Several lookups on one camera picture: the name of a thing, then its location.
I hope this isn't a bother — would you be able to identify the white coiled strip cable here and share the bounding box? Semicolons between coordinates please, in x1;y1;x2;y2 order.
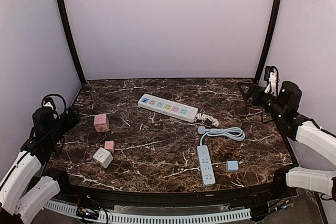
194;112;220;127

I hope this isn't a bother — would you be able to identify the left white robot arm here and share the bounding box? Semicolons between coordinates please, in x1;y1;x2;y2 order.
1;106;80;223

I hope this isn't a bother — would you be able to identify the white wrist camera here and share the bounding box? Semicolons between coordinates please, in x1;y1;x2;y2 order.
41;97;56;110
264;66;279;97

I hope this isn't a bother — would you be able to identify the white slotted cable duct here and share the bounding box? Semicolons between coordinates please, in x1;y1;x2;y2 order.
45;199;251;223

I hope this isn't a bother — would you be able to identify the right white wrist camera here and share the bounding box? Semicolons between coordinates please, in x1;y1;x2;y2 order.
264;66;279;97

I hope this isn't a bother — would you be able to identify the right black frame post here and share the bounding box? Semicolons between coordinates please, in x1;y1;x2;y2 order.
253;0;281;84

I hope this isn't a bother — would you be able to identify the small pink charger plug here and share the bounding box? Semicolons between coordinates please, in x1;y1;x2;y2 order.
104;141;115;153

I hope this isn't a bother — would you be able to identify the black frame post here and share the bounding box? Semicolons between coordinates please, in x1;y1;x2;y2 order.
253;0;281;84
56;0;86;85

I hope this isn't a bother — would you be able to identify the grey-blue coiled power cable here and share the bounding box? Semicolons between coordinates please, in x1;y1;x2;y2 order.
197;125;246;148

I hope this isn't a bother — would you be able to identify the black front table rail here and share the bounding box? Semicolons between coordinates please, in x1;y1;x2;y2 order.
54;172;298;215

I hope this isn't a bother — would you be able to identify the light blue power strip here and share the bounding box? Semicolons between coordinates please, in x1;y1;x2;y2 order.
197;145;216;186

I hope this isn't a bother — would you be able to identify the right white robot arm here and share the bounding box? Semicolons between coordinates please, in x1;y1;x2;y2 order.
238;81;335;200

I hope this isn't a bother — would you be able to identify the small blue charger plug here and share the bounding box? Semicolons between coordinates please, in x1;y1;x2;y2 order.
226;161;239;172

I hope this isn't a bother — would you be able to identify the pink cube socket adapter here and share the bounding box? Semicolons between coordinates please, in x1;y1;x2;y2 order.
94;114;109;133

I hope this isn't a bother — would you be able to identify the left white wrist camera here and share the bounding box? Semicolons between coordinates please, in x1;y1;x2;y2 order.
41;97;56;110

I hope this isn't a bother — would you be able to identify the white cube socket adapter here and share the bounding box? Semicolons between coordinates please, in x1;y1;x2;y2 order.
93;147;113;168

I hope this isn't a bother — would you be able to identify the left black frame post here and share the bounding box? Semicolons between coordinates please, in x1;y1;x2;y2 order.
56;0;86;85

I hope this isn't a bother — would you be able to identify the white multicolour power strip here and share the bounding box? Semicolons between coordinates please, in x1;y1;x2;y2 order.
138;93;198;123

